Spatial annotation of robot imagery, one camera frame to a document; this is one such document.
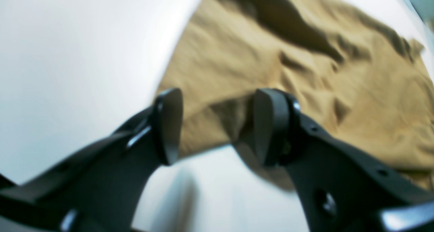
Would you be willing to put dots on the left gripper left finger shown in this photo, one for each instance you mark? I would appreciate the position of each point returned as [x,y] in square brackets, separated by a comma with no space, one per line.
[98,188]

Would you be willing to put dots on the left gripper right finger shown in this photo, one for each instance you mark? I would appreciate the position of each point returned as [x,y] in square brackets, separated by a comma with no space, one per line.
[341,188]

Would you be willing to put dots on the brown t-shirt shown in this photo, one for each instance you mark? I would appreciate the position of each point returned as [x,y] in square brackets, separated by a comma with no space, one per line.
[355,76]

